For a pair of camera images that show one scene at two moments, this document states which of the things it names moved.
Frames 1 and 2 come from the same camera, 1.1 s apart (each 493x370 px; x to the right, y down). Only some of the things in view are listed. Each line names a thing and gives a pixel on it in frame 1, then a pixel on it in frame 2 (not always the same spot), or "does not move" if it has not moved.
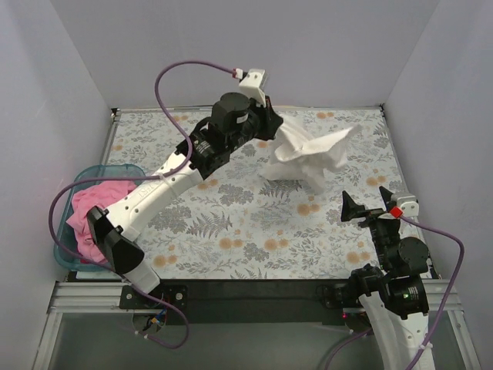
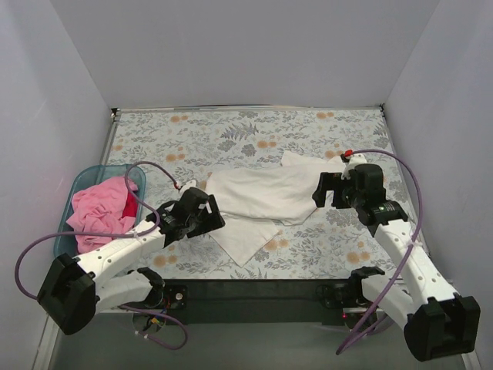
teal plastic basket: x=67 y=253 does not move
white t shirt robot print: x=300 y=154 -> x=256 y=202
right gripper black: x=370 y=218 -> x=328 y=189
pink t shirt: x=87 y=199 does not move
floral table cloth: x=239 y=226 does not move
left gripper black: x=269 y=118 -> x=210 y=215
